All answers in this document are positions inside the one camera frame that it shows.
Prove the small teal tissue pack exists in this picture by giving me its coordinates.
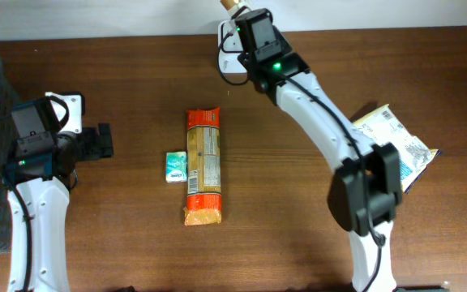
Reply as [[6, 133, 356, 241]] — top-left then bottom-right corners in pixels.
[[165, 152, 187, 183]]

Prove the orange pasta packet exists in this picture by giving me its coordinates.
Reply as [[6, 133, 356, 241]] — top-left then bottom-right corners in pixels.
[[184, 108, 222, 226]]

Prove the white tube with tan cap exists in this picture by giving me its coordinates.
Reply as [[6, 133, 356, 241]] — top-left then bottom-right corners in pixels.
[[220, 0, 251, 16]]

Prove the yellow snack bag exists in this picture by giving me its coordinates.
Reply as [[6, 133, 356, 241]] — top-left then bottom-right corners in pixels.
[[353, 104, 440, 194]]

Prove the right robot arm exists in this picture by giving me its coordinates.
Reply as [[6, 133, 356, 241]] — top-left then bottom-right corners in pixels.
[[232, 9, 403, 291]]

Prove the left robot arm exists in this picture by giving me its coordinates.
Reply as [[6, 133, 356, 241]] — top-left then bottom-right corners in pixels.
[[2, 92, 114, 291]]

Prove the white barcode scanner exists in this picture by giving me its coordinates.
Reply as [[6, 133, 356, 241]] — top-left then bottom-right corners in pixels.
[[217, 20, 246, 74]]

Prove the black left camera cable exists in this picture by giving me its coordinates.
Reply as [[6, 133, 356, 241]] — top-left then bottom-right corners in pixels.
[[0, 95, 79, 292]]

